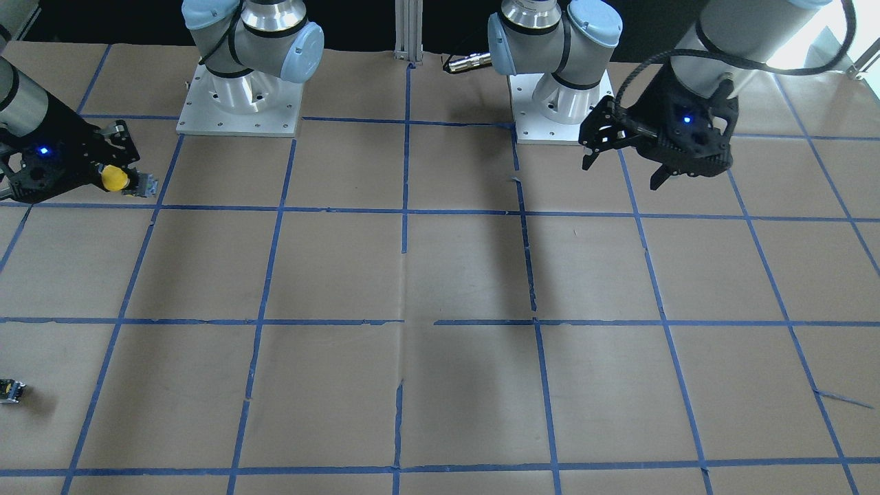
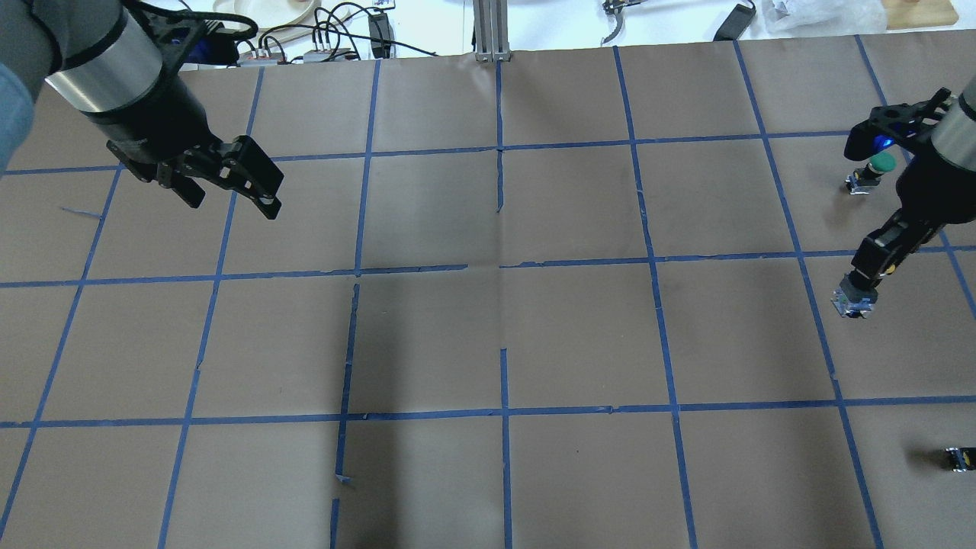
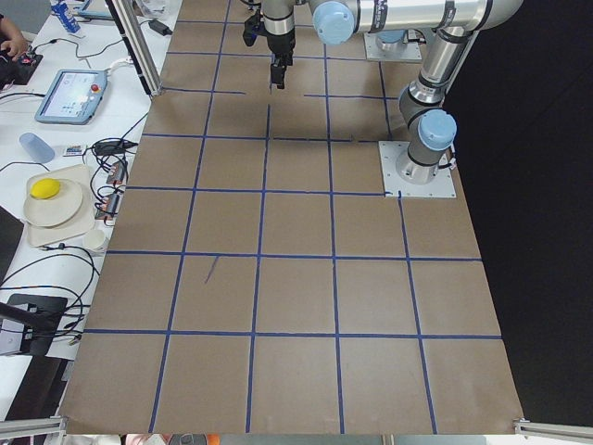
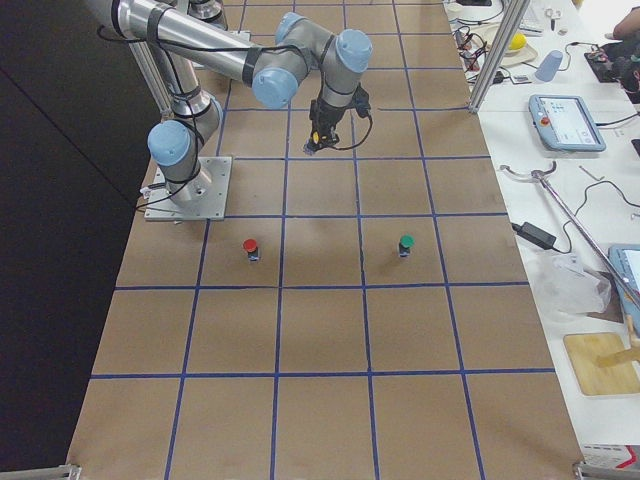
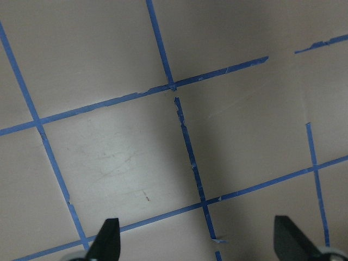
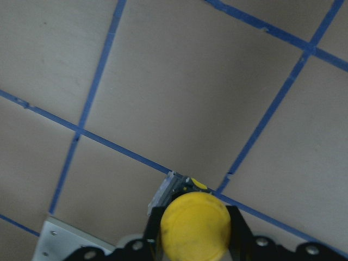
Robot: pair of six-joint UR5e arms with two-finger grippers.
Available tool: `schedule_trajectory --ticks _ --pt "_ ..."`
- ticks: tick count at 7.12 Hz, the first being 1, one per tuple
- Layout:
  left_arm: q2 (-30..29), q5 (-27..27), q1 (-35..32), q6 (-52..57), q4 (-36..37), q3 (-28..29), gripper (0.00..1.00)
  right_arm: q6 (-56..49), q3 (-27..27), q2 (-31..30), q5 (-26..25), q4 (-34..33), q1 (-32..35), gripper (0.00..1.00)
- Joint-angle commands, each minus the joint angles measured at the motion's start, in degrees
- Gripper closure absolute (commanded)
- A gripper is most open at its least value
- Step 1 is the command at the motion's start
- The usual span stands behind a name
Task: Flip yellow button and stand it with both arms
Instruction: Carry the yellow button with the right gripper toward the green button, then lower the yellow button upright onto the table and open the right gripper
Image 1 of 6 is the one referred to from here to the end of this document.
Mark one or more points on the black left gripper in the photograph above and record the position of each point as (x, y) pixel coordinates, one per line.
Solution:
(650, 104)

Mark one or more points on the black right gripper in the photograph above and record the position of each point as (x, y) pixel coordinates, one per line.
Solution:
(71, 135)

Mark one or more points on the yellow push button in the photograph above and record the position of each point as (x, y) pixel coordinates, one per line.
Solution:
(127, 181)

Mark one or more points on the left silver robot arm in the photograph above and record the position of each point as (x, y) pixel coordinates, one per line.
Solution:
(574, 41)

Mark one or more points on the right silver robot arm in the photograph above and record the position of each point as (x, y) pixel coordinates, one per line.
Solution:
(251, 54)

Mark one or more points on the green push button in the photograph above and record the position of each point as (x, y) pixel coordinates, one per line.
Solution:
(11, 391)

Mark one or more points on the brown paper table mat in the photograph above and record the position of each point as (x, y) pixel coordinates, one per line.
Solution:
(408, 299)

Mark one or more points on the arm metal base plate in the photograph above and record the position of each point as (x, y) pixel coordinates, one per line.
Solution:
(547, 113)
(253, 105)

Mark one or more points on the aluminium frame post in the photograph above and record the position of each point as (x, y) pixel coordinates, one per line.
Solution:
(408, 17)

